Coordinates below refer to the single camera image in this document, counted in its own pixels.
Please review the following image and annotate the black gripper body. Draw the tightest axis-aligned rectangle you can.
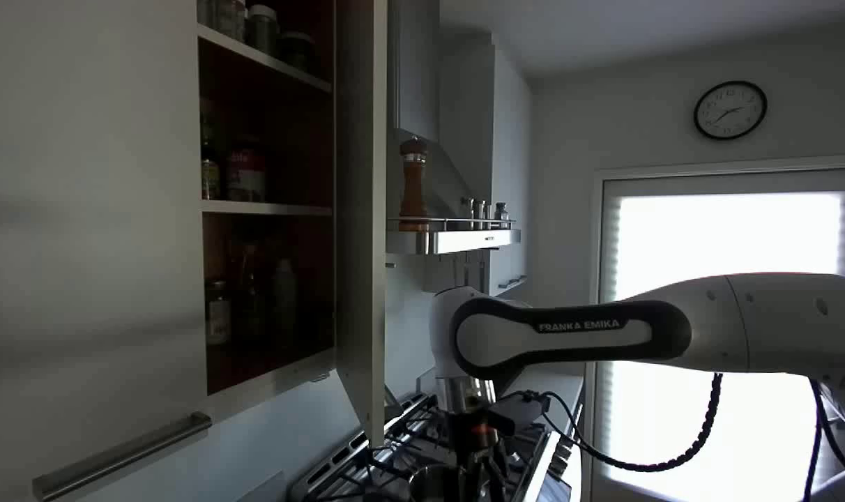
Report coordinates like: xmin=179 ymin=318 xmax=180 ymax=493
xmin=445 ymin=403 xmax=516 ymax=480

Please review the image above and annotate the white wall cabinet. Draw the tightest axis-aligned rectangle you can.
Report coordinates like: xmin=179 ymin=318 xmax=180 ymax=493
xmin=435 ymin=31 xmax=534 ymax=302

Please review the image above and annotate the white hinged cupboard door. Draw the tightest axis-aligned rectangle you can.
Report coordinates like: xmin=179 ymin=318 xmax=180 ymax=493
xmin=332 ymin=0 xmax=389 ymax=448

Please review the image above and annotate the pale plastic bottle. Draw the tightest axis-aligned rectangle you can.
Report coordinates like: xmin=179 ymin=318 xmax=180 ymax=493
xmin=267 ymin=257 xmax=302 ymax=342

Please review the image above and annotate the steel range hood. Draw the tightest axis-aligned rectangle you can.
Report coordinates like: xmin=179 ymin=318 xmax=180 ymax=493
xmin=385 ymin=0 xmax=526 ymax=260

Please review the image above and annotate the jar with red label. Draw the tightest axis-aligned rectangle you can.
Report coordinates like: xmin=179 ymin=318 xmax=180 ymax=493
xmin=224 ymin=143 xmax=270 ymax=203

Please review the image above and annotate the small labelled jar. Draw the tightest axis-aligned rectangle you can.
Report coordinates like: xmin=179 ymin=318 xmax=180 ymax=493
xmin=204 ymin=275 xmax=235 ymax=349

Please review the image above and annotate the thin black cable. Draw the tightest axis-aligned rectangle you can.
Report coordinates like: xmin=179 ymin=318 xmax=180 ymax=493
xmin=797 ymin=373 xmax=845 ymax=502

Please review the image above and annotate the tall dark bottle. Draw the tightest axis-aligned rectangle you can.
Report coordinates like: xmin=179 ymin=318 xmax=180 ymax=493
xmin=235 ymin=242 xmax=267 ymax=342

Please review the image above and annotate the long silver bar handle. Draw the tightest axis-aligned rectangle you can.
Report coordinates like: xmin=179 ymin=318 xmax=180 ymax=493
xmin=31 ymin=410 xmax=214 ymax=502

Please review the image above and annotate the gas stove with black grates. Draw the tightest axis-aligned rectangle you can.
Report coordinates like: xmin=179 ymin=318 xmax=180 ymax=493
xmin=285 ymin=391 xmax=583 ymax=502

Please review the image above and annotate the wooden cupboard with shelves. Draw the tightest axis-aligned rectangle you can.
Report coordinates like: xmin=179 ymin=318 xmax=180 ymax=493
xmin=191 ymin=0 xmax=339 ymax=423

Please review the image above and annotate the brown wooden pepper mill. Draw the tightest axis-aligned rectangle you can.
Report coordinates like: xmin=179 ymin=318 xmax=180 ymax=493
xmin=396 ymin=134 xmax=433 ymax=233

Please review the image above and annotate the window with white blind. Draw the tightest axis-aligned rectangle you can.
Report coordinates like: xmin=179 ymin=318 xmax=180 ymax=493
xmin=592 ymin=165 xmax=845 ymax=502

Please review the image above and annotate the glass jar with dark lid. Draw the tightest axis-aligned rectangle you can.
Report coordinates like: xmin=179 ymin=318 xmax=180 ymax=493
xmin=244 ymin=3 xmax=281 ymax=58

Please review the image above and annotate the white fixed cupboard door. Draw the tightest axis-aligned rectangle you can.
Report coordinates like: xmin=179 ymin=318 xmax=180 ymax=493
xmin=0 ymin=0 xmax=211 ymax=502

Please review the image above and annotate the black braided cable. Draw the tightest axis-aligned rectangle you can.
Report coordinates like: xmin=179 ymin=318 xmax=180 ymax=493
xmin=507 ymin=371 xmax=724 ymax=474

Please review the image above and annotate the small green bottle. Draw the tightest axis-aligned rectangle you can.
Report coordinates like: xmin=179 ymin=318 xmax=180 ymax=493
xmin=198 ymin=137 xmax=226 ymax=203

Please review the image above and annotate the steel pot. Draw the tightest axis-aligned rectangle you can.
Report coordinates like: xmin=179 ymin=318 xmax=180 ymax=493
xmin=402 ymin=459 xmax=462 ymax=502

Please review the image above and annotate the dark squat jar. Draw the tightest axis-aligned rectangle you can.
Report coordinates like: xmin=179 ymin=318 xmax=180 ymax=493
xmin=279 ymin=28 xmax=318 ymax=76

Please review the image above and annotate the clear glass jar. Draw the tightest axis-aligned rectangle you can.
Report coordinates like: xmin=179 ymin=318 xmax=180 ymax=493
xmin=214 ymin=0 xmax=251 ymax=42

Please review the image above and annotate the round black wall clock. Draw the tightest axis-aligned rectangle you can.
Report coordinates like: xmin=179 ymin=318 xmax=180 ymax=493
xmin=691 ymin=77 xmax=770 ymax=143

